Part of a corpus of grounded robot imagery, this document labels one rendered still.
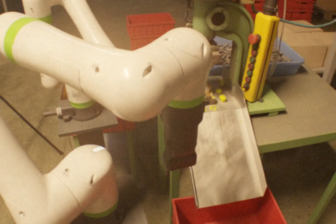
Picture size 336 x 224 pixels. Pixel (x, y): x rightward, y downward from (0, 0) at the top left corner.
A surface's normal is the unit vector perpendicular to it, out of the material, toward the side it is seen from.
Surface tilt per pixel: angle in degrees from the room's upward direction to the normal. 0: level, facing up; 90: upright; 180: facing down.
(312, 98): 0
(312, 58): 90
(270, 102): 0
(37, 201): 48
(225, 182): 30
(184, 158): 87
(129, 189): 0
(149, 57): 19
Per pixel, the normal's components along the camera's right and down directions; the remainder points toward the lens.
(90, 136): 0.30, 0.53
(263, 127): 0.00, -0.83
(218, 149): 0.08, -0.44
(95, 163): 0.22, -0.70
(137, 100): 0.14, 0.36
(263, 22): -0.84, 0.22
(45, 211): 0.56, -0.31
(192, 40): 0.35, -0.48
